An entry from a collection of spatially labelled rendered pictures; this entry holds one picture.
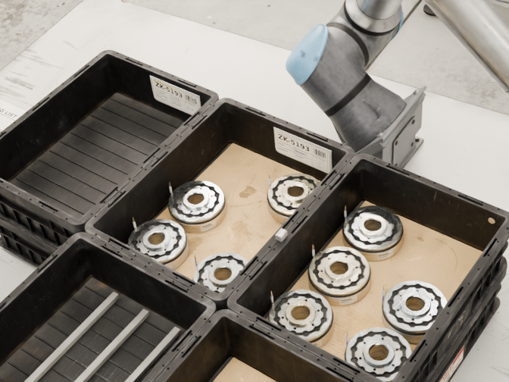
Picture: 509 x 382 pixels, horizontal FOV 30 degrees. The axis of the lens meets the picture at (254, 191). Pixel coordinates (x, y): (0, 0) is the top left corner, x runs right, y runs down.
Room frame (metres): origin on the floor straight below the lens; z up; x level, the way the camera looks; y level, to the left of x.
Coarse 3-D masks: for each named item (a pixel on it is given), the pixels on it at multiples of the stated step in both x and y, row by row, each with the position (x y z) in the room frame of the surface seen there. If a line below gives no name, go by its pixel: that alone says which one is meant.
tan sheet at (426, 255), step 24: (336, 240) 1.09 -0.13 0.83; (408, 240) 1.07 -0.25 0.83; (432, 240) 1.06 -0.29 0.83; (456, 240) 1.06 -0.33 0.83; (384, 264) 1.03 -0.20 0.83; (408, 264) 1.02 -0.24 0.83; (432, 264) 1.01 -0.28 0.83; (456, 264) 1.01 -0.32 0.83; (384, 288) 0.97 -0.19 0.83; (456, 288) 0.96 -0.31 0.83; (336, 312) 0.94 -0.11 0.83; (360, 312) 0.93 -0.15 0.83; (336, 336) 0.89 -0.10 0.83
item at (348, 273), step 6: (330, 258) 1.02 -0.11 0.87; (336, 258) 1.02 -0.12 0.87; (342, 258) 1.02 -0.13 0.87; (330, 264) 1.01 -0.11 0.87; (348, 264) 1.00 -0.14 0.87; (324, 270) 1.00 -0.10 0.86; (330, 270) 1.00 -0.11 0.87; (348, 270) 0.99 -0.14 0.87; (330, 276) 0.98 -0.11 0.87; (336, 276) 0.98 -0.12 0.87; (342, 276) 0.98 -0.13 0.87; (348, 276) 0.98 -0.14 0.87
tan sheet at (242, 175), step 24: (216, 168) 1.31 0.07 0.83; (240, 168) 1.30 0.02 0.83; (264, 168) 1.29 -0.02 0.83; (288, 168) 1.28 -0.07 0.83; (240, 192) 1.24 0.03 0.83; (264, 192) 1.23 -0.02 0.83; (168, 216) 1.20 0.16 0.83; (240, 216) 1.18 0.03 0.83; (264, 216) 1.17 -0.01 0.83; (192, 240) 1.13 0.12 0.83; (216, 240) 1.12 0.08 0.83; (240, 240) 1.12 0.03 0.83; (264, 240) 1.11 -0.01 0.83; (192, 264) 1.08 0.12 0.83
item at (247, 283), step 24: (384, 168) 1.15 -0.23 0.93; (456, 192) 1.08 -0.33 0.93; (312, 216) 1.07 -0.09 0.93; (504, 216) 1.01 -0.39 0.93; (288, 240) 1.02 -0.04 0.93; (504, 240) 0.97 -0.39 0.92; (264, 264) 0.98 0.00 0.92; (480, 264) 0.92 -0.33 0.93; (240, 288) 0.93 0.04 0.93; (240, 312) 0.88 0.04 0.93; (456, 312) 0.85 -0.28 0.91; (288, 336) 0.83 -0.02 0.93; (432, 336) 0.80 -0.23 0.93; (336, 360) 0.78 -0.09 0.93; (408, 360) 0.76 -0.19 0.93
